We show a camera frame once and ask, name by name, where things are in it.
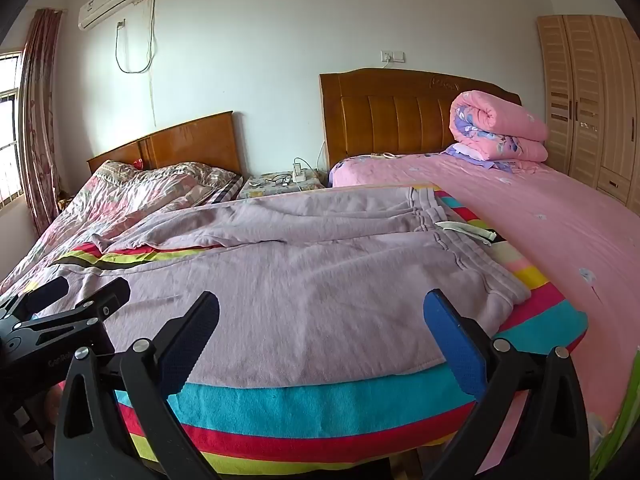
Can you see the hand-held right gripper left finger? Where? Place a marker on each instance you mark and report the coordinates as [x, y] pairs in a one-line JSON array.
[[187, 345]]

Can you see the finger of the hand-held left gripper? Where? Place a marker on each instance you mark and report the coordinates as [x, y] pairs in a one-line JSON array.
[[102, 300], [42, 295]]

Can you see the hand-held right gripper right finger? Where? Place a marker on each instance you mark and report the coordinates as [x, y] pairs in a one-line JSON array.
[[457, 345]]

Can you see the lilac pants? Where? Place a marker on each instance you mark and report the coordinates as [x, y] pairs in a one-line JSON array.
[[300, 285]]

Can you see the white cloth strip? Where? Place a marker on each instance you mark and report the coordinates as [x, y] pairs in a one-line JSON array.
[[465, 230]]

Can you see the rainbow striped blanket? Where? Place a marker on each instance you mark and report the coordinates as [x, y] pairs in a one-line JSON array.
[[300, 410]]

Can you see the pink bed sheet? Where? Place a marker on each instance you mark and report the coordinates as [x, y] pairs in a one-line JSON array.
[[550, 220]]

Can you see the plaid pillow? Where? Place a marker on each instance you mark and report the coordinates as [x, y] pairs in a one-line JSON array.
[[225, 191]]

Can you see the barred window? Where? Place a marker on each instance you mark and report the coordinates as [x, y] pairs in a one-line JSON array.
[[11, 125]]

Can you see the patterned red curtain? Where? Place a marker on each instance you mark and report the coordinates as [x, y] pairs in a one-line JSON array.
[[42, 120]]

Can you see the plain wooden headboard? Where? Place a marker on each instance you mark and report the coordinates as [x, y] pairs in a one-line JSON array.
[[190, 142]]

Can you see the cloth-covered nightstand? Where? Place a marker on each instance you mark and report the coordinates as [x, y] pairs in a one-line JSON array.
[[280, 190]]

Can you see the black eyeglasses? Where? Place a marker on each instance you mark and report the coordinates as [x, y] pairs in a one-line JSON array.
[[279, 180]]

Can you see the rolled pink floral quilt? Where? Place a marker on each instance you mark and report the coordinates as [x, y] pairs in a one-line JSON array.
[[500, 115]]

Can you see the padded brown headboard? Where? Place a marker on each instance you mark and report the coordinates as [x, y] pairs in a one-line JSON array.
[[380, 120]]

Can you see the light wooden wardrobe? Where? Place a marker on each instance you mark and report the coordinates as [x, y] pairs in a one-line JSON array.
[[590, 100]]

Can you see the white wall socket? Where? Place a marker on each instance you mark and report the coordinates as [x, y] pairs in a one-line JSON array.
[[392, 56]]

